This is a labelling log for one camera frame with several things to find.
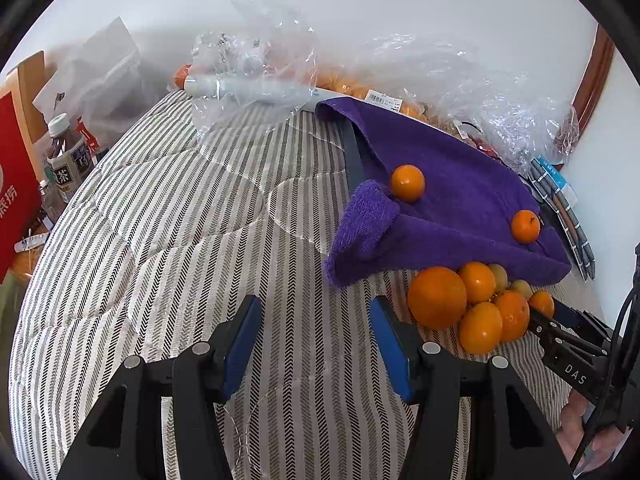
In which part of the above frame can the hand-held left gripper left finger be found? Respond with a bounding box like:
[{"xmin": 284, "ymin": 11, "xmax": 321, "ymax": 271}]
[{"xmin": 56, "ymin": 295, "xmax": 264, "ymax": 480}]

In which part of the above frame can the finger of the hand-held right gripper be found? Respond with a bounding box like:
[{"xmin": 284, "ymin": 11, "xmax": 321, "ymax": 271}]
[
  {"xmin": 527, "ymin": 307, "xmax": 573, "ymax": 358},
  {"xmin": 550, "ymin": 300, "xmax": 615, "ymax": 350}
]

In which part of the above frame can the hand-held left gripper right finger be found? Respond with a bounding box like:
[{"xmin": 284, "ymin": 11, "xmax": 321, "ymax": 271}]
[{"xmin": 369, "ymin": 295, "xmax": 575, "ymax": 480}]

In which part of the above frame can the small orange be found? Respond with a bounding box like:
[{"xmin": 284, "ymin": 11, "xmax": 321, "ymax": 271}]
[
  {"xmin": 492, "ymin": 290, "xmax": 531, "ymax": 343},
  {"xmin": 510, "ymin": 209, "xmax": 542, "ymax": 244},
  {"xmin": 458, "ymin": 301, "xmax": 504, "ymax": 355},
  {"xmin": 390, "ymin": 164, "xmax": 426, "ymax": 204},
  {"xmin": 458, "ymin": 261, "xmax": 497, "ymax": 305},
  {"xmin": 528, "ymin": 290, "xmax": 555, "ymax": 320}
]

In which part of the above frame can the large orange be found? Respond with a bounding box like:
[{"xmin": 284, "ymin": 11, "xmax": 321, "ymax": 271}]
[{"xmin": 407, "ymin": 266, "xmax": 468, "ymax": 331}]

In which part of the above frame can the purple towel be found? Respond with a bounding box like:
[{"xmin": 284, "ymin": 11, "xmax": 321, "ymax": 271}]
[{"xmin": 324, "ymin": 96, "xmax": 572, "ymax": 289}]

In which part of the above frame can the person's right hand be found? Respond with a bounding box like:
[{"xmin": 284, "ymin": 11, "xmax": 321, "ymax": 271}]
[{"xmin": 556, "ymin": 390, "xmax": 626, "ymax": 476}]

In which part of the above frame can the blue checked cloth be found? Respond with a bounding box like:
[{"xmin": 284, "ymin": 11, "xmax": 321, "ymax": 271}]
[{"xmin": 527, "ymin": 157, "xmax": 598, "ymax": 281}]

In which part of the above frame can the blue tissue pack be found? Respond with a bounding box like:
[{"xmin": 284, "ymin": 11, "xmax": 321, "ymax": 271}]
[{"xmin": 537, "ymin": 157, "xmax": 581, "ymax": 206}]

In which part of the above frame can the green cloth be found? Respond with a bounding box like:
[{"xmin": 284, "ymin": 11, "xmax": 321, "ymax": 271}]
[{"xmin": 0, "ymin": 270, "xmax": 21, "ymax": 361}]

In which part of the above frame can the tea bottle with white cap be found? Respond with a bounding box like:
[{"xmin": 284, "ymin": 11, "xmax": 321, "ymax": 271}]
[{"xmin": 45, "ymin": 113, "xmax": 93, "ymax": 206}]

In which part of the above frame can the clear bag of oranges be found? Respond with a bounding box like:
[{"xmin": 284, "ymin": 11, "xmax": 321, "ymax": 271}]
[{"xmin": 172, "ymin": 32, "xmax": 453, "ymax": 128}]

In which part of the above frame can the red paper bag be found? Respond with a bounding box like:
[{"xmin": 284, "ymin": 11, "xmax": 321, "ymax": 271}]
[{"xmin": 0, "ymin": 92, "xmax": 43, "ymax": 283}]

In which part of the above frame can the white plastic bag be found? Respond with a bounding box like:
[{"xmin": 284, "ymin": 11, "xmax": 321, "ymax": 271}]
[{"xmin": 32, "ymin": 16, "xmax": 143, "ymax": 131}]

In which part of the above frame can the crumpled clear plastic bag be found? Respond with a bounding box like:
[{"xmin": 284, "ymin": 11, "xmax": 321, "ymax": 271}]
[{"xmin": 190, "ymin": 0, "xmax": 321, "ymax": 148}]

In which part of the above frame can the brown paper bag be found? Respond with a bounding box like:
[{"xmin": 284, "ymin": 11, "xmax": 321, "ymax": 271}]
[{"xmin": 5, "ymin": 50, "xmax": 48, "ymax": 146}]

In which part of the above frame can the wooden door frame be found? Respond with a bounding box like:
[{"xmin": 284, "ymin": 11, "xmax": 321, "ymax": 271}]
[{"xmin": 570, "ymin": 22, "xmax": 617, "ymax": 133}]

